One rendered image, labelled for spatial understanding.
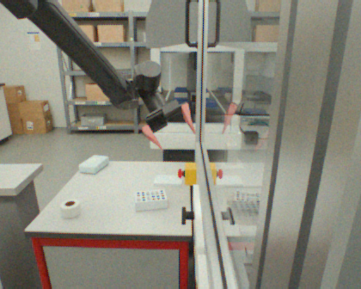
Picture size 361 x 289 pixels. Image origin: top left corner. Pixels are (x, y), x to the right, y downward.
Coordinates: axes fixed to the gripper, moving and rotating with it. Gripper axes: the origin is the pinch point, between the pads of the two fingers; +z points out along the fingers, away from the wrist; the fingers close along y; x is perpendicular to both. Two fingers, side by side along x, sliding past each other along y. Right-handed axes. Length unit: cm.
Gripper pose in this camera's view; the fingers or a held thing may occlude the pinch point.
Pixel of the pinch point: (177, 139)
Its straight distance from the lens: 68.5
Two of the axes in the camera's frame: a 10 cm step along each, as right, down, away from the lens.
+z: 4.8, 7.9, -3.7
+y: 8.7, -4.9, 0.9
